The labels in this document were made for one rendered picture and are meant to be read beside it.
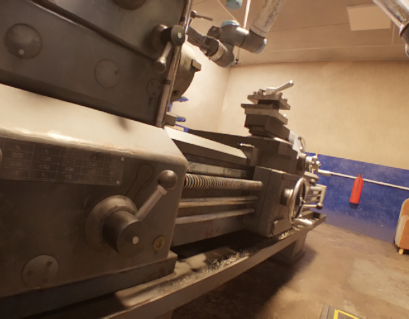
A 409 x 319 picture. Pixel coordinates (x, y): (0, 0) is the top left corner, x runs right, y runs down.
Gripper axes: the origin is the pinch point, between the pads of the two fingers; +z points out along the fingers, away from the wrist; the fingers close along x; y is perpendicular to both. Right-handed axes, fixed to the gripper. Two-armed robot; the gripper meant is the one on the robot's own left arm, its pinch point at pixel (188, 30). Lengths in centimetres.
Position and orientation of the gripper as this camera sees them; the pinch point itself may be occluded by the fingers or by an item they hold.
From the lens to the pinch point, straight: 100.0
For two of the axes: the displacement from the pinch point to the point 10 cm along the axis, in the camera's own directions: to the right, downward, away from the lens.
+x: -7.1, -5.1, 4.9
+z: -5.7, 0.0, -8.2
